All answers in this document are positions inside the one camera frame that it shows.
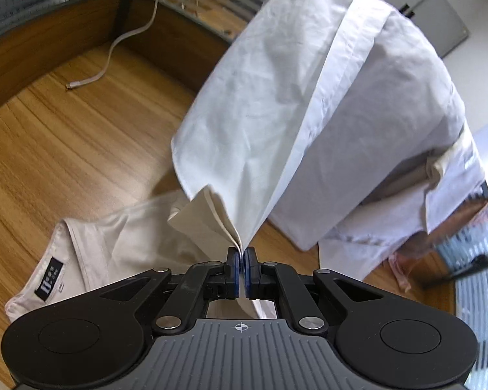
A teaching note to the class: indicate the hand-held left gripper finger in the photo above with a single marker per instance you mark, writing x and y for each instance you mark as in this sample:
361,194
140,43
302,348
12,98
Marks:
238,276
247,276

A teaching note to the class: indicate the cream t-shirt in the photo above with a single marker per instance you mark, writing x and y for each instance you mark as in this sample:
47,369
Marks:
126,235

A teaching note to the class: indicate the white shirt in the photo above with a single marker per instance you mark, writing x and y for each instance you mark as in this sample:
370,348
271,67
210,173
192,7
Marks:
268,89

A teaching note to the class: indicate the white satin garment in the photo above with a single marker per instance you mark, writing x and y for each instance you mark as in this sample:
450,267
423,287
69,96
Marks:
370,248

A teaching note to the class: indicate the pink cloth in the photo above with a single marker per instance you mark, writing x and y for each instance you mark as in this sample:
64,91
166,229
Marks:
451,231

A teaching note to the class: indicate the grey metal cabinet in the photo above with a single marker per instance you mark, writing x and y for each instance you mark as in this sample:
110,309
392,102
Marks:
427,12

